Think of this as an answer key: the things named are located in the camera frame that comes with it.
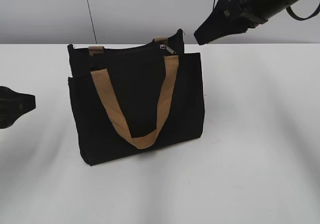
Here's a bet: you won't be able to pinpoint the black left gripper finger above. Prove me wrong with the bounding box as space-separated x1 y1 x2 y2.
0 86 36 129

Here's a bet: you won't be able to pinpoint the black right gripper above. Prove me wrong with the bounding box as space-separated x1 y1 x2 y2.
194 0 258 45

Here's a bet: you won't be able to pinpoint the silver zipper pull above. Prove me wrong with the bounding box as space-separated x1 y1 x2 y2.
160 44 176 55

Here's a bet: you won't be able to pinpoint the black tote bag tan handles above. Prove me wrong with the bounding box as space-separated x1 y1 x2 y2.
67 30 205 166

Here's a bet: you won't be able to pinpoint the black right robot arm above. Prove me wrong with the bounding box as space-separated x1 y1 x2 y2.
194 0 320 46

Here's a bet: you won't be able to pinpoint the black cable loop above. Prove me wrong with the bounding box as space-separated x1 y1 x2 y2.
285 1 320 22

